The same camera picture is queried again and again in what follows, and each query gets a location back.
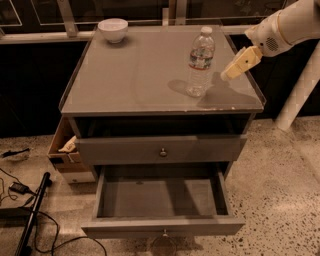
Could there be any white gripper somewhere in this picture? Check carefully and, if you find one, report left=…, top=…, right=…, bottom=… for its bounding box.
left=220, top=12, right=293, bottom=81

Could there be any black cable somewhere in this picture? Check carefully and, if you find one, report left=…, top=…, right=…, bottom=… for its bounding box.
left=0, top=168, right=108, bottom=256

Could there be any clear plastic water bottle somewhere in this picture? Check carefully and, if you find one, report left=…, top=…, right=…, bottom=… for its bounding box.
left=186, top=26, right=215, bottom=97

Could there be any black pole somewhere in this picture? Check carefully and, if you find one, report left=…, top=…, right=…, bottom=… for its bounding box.
left=15, top=172, right=52, bottom=256

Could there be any white ceramic bowl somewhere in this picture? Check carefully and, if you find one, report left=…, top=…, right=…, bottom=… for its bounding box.
left=98, top=18, right=128, bottom=43

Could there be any grey top drawer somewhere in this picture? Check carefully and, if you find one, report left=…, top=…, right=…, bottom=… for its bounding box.
left=68, top=116, right=255, bottom=166

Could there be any cardboard box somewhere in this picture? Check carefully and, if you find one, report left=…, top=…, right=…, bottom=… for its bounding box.
left=48, top=118, right=95, bottom=184

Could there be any white diagonal post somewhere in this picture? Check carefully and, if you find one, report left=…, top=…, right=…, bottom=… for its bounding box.
left=275, top=42, right=320, bottom=131

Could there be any black power adapter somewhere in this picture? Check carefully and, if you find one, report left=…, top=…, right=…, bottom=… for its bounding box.
left=9, top=182, right=29, bottom=195

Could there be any grey drawer cabinet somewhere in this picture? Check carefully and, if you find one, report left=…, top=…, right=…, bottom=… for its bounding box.
left=61, top=26, right=264, bottom=173

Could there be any grey open middle drawer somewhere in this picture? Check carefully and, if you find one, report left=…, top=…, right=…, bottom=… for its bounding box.
left=82, top=163, right=245, bottom=239

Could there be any metal window railing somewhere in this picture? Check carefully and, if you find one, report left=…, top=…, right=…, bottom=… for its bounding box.
left=0, top=0, right=320, bottom=46

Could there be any black tool on floor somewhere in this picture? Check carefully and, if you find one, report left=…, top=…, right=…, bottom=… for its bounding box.
left=0, top=148, right=30, bottom=158

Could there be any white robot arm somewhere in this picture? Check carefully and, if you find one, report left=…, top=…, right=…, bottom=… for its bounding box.
left=220, top=0, right=320, bottom=81

